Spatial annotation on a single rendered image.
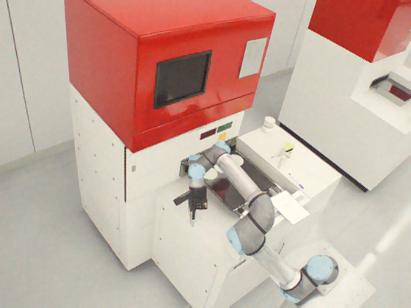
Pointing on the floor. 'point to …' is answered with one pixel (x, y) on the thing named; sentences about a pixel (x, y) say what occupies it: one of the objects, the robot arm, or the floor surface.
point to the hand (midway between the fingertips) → (191, 224)
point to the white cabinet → (253, 276)
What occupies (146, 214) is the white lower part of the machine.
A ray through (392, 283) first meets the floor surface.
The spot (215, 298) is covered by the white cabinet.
